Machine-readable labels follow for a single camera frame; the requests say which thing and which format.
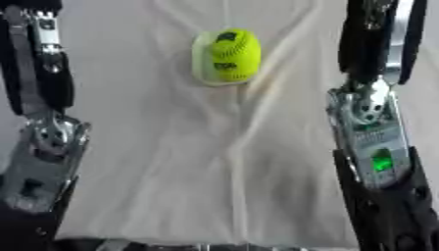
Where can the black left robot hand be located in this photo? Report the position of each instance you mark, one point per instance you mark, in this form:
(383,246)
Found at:
(56,81)

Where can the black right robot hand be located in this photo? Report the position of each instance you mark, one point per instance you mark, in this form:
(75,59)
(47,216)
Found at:
(360,45)

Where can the yellow softball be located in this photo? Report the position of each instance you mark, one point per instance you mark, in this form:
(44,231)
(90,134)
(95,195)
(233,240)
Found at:
(235,54)

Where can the pale round ball stand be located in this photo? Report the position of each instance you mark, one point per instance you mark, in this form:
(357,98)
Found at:
(200,62)

